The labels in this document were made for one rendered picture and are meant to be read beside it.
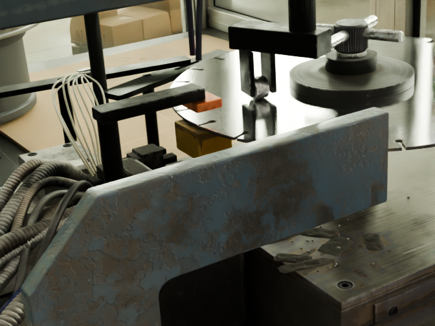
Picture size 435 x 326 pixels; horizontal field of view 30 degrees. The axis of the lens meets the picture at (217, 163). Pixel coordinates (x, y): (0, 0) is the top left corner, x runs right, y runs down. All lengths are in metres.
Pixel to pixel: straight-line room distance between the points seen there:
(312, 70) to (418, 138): 0.17
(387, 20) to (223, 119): 0.74
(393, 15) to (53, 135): 0.57
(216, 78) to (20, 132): 0.56
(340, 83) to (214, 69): 0.15
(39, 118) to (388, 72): 0.73
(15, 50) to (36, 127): 0.13
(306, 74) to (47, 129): 0.63
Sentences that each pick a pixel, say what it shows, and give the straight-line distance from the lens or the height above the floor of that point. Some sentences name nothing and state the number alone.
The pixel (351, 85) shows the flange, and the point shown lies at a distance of 0.70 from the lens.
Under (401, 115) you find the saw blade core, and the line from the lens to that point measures 0.66.
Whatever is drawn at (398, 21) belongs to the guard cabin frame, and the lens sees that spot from 1.35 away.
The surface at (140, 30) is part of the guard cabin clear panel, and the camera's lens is 1.83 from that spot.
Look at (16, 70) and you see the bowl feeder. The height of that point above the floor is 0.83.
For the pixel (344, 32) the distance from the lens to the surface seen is 0.72.
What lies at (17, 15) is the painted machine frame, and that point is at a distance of 0.80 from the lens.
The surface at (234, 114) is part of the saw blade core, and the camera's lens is 0.67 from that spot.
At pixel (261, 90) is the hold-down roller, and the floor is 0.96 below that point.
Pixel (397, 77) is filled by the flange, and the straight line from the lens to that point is 0.72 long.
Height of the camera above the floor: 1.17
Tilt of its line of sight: 23 degrees down
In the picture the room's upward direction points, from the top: 4 degrees counter-clockwise
